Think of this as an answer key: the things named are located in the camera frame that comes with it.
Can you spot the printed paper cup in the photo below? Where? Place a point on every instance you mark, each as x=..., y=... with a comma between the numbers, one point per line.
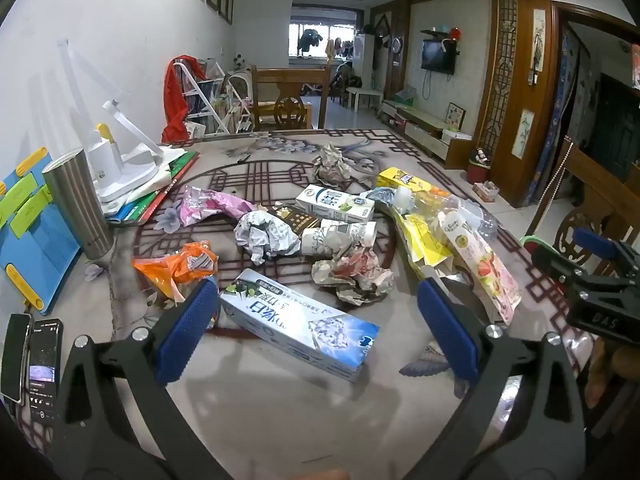
x=335, y=237

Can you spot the white magazine rack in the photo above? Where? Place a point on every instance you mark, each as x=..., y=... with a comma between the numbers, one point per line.
x=210, y=95

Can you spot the printed paper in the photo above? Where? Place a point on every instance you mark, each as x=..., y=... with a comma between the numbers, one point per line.
x=332, y=165

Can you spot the red cloth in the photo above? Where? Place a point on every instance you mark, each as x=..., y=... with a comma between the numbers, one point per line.
x=175, y=100

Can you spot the dark brown carton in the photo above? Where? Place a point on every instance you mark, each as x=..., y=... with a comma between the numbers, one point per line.
x=300, y=220

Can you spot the stack of books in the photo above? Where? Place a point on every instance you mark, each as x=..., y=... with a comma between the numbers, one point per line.
x=165, y=187

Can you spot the small red bucket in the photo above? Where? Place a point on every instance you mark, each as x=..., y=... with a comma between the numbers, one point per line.
x=477, y=170

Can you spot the carved wooden chair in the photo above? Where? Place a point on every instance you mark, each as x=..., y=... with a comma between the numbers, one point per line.
x=600, y=180
x=290, y=77

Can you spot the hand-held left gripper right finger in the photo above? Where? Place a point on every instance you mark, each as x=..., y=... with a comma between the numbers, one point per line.
x=447, y=330

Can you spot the hanging scroll painting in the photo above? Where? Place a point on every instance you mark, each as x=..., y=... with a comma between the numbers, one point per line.
x=522, y=132
x=537, y=40

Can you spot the orange plastic bag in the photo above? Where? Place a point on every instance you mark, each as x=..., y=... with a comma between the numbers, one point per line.
x=170, y=267

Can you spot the clear plastic bottle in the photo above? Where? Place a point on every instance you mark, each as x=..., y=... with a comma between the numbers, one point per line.
x=430, y=205

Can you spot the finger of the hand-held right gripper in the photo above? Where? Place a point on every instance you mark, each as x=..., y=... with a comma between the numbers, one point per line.
x=552, y=263
x=595, y=243

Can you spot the newspaper ball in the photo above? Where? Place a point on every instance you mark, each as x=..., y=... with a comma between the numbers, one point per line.
x=265, y=235

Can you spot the white milk carton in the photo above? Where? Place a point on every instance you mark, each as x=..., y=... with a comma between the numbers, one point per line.
x=335, y=202

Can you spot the pink strawberry drink carton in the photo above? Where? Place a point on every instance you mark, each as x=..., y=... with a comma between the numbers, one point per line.
x=480, y=265

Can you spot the steel tumbler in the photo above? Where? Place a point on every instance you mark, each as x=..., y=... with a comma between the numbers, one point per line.
x=77, y=205

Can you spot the small white table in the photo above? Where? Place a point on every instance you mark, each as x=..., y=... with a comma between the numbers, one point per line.
x=365, y=94

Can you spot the tissue box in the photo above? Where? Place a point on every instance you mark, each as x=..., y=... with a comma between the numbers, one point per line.
x=485, y=191

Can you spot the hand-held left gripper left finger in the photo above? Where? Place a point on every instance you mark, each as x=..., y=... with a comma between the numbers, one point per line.
x=187, y=330

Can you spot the colourful framed picture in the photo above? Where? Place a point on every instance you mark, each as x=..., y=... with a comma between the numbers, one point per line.
x=455, y=115

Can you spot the blue white toothpaste box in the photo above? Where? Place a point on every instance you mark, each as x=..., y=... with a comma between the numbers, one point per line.
x=295, y=325

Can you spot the yellow tea carton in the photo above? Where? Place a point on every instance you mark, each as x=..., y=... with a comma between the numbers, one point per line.
x=395, y=177

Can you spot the round wall clock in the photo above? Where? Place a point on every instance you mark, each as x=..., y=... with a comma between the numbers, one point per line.
x=397, y=45

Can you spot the pink plastic wrapper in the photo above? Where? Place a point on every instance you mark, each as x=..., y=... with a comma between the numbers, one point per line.
x=210, y=205

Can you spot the white desk lamp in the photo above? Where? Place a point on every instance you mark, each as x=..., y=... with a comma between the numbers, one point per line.
x=125, y=175

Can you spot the red bin with green rim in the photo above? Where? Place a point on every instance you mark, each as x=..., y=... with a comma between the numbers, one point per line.
x=527, y=240

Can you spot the dark hanging clothes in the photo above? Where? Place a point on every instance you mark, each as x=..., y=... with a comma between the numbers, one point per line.
x=310, y=40

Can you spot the brown paper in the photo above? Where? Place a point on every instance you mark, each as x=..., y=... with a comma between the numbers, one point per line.
x=355, y=275

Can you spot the blue folder with yellow clips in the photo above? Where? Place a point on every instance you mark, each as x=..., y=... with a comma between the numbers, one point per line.
x=35, y=255

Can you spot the low television cabinet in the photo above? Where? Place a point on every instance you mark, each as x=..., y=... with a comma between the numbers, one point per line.
x=425, y=132

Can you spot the white standing air conditioner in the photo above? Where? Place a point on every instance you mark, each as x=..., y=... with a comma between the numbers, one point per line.
x=366, y=57

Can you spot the wall television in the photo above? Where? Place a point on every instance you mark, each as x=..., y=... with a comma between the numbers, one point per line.
x=438, y=57

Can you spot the person's left hand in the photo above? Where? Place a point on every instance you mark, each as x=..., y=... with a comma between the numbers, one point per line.
x=324, y=475

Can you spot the yellow plastic packet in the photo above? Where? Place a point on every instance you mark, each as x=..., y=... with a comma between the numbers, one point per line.
x=425, y=245

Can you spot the white holder with yellow clip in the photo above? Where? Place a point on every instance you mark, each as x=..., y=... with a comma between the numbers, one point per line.
x=102, y=162

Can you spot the wall shelf with ornaments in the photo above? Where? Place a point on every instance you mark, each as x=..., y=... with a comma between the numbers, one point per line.
x=440, y=34

